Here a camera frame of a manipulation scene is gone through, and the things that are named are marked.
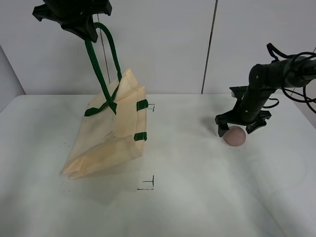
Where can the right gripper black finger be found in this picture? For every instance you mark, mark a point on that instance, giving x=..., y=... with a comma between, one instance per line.
x=255, y=125
x=222, y=129

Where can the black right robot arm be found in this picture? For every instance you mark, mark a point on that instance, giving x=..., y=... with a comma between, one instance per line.
x=295, y=71

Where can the pink peach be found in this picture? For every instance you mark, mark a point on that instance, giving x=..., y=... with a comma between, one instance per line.
x=235, y=136

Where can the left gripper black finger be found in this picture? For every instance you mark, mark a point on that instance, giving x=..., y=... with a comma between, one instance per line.
x=86, y=30

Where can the white linen bag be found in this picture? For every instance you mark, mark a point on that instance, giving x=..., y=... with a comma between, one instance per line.
x=113, y=129

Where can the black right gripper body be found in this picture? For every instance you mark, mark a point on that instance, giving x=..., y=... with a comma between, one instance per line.
x=248, y=109

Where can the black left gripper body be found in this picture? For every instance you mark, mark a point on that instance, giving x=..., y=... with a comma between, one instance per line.
x=72, y=13

